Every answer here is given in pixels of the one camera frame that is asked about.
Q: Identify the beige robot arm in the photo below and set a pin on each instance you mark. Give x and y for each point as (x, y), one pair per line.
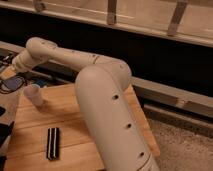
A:
(99, 89)

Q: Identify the wooden board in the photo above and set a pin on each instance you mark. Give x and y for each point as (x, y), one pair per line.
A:
(27, 147)

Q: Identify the black object at left edge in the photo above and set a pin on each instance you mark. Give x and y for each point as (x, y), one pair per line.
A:
(6, 127)

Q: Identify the metal window rail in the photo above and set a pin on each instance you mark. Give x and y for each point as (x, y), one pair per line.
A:
(188, 21)

